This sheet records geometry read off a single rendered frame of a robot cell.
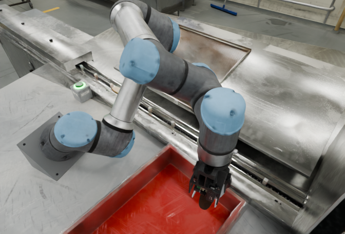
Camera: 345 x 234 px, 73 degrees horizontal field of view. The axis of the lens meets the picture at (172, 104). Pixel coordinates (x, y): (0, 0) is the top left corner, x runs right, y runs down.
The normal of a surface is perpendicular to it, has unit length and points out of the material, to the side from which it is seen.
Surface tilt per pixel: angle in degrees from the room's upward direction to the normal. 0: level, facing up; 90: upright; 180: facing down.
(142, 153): 0
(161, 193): 0
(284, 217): 0
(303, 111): 10
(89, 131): 38
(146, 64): 70
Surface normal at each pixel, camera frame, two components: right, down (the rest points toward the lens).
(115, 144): 0.44, 0.32
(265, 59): -0.13, -0.64
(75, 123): 0.49, -0.36
